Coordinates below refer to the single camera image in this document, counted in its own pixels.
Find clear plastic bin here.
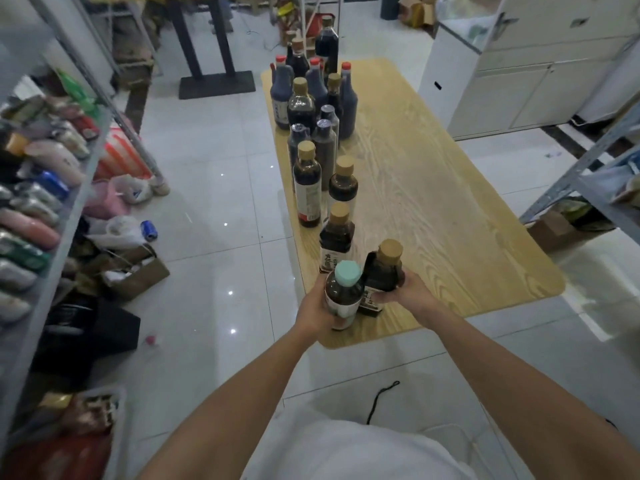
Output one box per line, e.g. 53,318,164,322
0,386,127,480

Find person's white shirt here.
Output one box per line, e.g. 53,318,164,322
240,407,478,480

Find brown cardboard boxes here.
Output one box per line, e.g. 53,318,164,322
397,0,442,28

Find green packet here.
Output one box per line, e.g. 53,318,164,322
56,69,102,119

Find grey metal shelf rack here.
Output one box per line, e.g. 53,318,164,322
0,0,168,445
519,102,640,245

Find person's right hand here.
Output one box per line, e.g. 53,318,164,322
372,270,444,328

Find white wire rack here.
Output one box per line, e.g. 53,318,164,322
299,0,346,43

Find flat cardboard box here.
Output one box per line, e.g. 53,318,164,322
526,209,583,254

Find small white plastic bag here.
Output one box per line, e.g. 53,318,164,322
111,174,154,205

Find person's left forearm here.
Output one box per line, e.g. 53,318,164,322
137,325,326,480

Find black cable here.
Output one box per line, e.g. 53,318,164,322
366,380,401,426

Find black box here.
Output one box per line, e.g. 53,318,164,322
30,294,142,388

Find red striped bag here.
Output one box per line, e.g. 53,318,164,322
94,120,152,181

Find person's left hand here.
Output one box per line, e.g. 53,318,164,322
295,273,353,341

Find teal cap sauce bottle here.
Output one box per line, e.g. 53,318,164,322
324,261,366,330

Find pink bag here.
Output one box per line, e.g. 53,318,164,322
81,182,131,220

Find white cabinet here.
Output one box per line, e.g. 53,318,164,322
417,0,640,141

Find person's right forearm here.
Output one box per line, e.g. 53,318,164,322
422,307,640,480

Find row of dark sauce bottles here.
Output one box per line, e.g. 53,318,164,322
270,15,360,275

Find tan cap sauce bottle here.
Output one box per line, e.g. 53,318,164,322
359,239,406,316

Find black pedestal table base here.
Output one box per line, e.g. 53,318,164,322
165,0,257,100

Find open cardboard box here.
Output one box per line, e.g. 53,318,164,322
97,245,171,301

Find row of assorted snack packets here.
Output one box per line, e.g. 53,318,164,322
0,87,101,325

